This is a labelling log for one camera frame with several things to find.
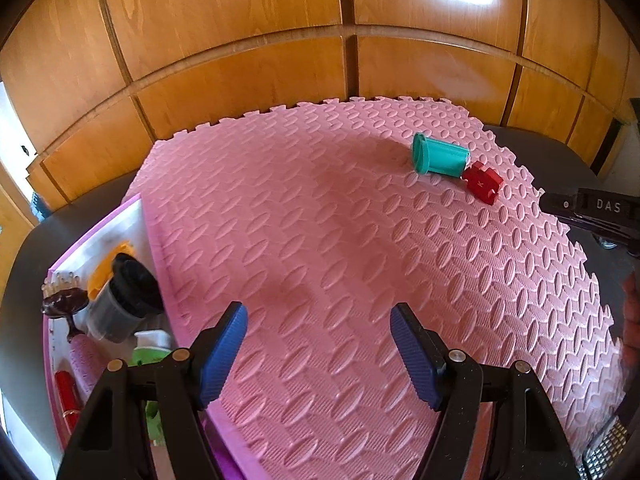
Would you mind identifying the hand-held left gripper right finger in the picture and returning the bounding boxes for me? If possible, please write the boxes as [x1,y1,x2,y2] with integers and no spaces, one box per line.
[390,303,581,480]

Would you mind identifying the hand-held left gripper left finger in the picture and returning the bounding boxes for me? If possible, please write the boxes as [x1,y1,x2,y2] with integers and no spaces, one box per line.
[57,301,249,480]

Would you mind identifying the green and white bottle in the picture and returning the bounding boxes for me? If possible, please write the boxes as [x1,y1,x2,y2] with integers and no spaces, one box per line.
[129,329,173,448]

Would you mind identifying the grey jar with black lid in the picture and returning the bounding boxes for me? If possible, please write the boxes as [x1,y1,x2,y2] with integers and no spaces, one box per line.
[86,252,163,345]

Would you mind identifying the red toy block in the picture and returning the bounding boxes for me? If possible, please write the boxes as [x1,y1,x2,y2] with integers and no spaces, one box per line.
[461,161,503,206]

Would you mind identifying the pink textured roller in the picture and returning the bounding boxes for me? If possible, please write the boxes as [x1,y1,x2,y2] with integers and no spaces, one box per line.
[69,335,103,391]

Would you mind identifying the orange linked cubes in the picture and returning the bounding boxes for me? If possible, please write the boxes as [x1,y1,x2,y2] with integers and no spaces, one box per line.
[87,242,136,301]

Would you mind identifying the red capsule shaped device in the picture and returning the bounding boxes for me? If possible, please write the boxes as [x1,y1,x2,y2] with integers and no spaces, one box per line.
[55,370,83,418]

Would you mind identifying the pink cardboard box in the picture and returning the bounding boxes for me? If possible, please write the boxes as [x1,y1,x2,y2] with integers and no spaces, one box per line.
[44,195,251,480]

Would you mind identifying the teal plastic cup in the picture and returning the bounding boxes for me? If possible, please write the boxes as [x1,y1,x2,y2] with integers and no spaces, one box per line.
[411,132,471,178]

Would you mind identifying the dark brown brush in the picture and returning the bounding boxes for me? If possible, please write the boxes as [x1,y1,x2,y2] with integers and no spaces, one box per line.
[41,270,90,343]

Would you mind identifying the person's right hand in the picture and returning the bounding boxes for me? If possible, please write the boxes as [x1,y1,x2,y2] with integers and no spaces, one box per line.
[621,270,640,366]

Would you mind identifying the black massage table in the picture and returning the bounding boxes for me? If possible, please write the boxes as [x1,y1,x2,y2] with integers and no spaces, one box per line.
[0,125,640,480]

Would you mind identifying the pink foam mat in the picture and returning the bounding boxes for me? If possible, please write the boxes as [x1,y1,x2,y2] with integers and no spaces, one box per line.
[122,96,628,480]

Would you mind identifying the black mesh chair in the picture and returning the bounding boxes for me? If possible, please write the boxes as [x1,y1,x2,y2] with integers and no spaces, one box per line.
[580,410,633,480]

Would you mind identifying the wooden wardrobe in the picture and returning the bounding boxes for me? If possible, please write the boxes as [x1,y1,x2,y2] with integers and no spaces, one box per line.
[0,0,640,211]

